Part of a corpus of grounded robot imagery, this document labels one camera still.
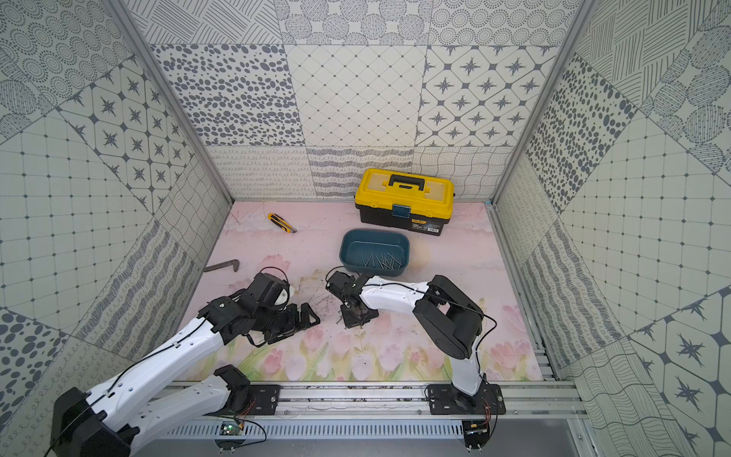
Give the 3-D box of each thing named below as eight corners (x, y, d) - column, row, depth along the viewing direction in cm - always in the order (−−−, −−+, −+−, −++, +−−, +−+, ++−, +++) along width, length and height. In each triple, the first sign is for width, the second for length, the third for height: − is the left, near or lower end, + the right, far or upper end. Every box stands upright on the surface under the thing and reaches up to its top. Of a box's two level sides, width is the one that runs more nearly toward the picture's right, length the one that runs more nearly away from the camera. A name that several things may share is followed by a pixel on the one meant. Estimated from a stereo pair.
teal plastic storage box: (340, 274, 100) (338, 265, 96) (343, 238, 111) (342, 228, 107) (409, 274, 101) (411, 266, 96) (406, 238, 111) (408, 229, 107)
